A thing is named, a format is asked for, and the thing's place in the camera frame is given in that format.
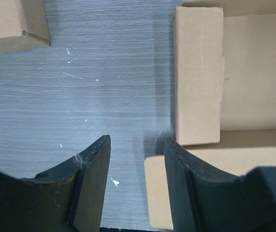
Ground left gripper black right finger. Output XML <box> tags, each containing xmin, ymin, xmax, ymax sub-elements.
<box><xmin>164</xmin><ymin>138</ymin><xmax>276</xmax><ymax>232</ymax></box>

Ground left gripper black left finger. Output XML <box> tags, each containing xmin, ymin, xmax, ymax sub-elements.
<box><xmin>0</xmin><ymin>135</ymin><xmax>111</xmax><ymax>232</ymax></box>

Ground closed brown cardboard box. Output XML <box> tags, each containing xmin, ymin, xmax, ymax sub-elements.
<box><xmin>0</xmin><ymin>0</ymin><xmax>50</xmax><ymax>55</ymax></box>

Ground brown cardboard box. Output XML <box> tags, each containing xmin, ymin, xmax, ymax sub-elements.
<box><xmin>0</xmin><ymin>0</ymin><xmax>50</xmax><ymax>55</ymax></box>
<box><xmin>144</xmin><ymin>0</ymin><xmax>276</xmax><ymax>231</ymax></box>

